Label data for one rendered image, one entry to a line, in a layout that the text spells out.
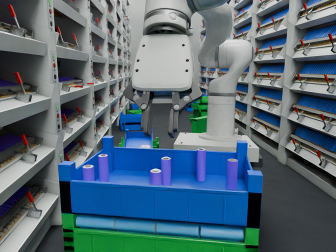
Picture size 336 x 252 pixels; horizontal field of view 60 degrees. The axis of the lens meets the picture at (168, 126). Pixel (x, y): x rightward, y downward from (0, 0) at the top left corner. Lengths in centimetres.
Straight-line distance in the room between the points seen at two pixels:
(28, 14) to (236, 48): 79
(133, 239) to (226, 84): 89
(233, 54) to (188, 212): 90
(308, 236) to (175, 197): 91
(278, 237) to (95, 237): 87
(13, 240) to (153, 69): 69
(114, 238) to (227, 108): 88
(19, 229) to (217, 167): 66
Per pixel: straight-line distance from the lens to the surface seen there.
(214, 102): 126
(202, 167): 58
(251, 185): 42
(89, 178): 49
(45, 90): 117
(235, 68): 124
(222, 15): 108
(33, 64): 118
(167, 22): 50
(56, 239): 123
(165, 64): 48
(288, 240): 124
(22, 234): 103
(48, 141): 120
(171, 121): 46
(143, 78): 48
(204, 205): 43
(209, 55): 124
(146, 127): 46
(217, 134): 126
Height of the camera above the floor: 62
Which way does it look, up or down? 11 degrees down
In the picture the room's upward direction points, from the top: straight up
